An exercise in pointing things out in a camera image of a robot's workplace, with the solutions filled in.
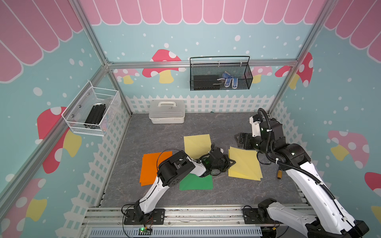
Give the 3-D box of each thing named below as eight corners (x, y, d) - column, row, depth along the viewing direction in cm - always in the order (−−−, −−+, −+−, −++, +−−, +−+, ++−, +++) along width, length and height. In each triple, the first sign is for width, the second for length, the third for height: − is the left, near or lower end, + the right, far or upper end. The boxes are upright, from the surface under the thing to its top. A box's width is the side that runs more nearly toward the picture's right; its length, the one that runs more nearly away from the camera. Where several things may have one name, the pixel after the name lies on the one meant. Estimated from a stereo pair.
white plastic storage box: (150, 125, 116) (146, 114, 106) (154, 111, 126) (150, 99, 116) (184, 125, 115) (182, 113, 105) (184, 111, 125) (183, 99, 115)
